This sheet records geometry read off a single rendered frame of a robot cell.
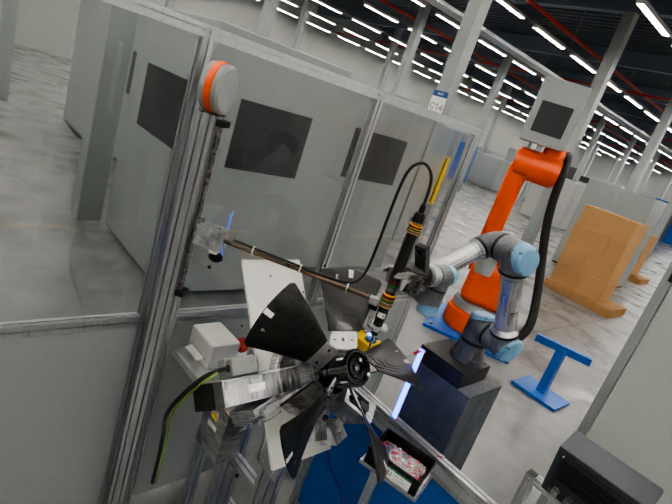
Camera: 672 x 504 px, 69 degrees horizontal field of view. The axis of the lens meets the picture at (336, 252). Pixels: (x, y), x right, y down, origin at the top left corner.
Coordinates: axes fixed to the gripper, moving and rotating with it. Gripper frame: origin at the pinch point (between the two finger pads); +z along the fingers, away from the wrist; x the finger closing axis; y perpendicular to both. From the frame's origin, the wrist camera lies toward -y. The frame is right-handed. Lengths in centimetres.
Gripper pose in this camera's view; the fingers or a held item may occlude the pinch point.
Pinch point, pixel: (392, 271)
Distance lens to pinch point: 154.0
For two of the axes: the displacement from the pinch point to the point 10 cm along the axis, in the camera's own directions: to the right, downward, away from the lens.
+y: -3.1, 9.1, 2.9
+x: -6.4, -4.2, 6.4
